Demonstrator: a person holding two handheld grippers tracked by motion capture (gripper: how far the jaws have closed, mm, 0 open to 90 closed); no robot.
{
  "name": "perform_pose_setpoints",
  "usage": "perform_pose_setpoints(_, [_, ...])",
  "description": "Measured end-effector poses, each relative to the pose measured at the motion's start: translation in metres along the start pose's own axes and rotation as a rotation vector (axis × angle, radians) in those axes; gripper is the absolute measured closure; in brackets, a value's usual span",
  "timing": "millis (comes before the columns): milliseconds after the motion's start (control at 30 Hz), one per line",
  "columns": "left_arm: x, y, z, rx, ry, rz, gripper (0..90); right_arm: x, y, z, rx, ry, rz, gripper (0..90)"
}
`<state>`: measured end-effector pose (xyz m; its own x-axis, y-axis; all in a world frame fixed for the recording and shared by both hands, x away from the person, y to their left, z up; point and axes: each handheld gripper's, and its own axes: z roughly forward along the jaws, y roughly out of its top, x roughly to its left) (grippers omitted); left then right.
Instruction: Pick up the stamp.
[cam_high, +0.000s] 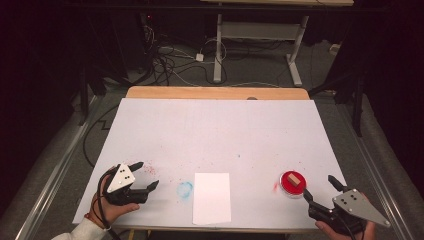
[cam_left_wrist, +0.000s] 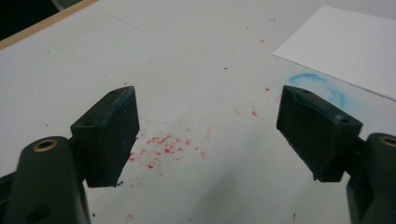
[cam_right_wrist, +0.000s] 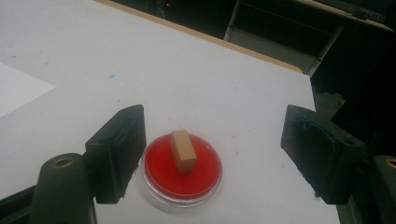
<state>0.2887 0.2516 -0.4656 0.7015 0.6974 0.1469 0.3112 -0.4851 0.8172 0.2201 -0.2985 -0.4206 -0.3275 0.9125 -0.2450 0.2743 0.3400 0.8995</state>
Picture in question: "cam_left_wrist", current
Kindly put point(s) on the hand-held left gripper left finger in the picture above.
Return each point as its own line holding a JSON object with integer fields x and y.
{"x": 106, "y": 140}

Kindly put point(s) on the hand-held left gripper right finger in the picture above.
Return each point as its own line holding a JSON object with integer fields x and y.
{"x": 317, "y": 140}

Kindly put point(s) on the white paper sheet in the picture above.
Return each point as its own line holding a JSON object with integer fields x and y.
{"x": 345, "y": 43}

